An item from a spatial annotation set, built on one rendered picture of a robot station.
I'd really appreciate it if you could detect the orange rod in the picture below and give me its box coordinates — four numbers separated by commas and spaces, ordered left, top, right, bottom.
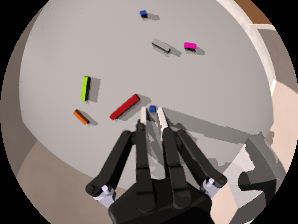
73, 109, 89, 125

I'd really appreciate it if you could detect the lime green rod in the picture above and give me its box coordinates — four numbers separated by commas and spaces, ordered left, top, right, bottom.
81, 76, 90, 102

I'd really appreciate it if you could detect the red rod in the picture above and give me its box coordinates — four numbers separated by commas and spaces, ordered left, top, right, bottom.
110, 94, 139, 120

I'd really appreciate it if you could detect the grey rod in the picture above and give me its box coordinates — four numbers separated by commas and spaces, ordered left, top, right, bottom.
152, 38, 170, 52

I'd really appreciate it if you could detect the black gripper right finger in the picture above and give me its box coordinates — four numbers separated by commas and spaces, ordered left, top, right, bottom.
157, 107, 227, 209

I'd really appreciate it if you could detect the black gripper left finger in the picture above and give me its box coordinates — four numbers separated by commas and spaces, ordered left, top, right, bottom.
85, 107, 155, 213

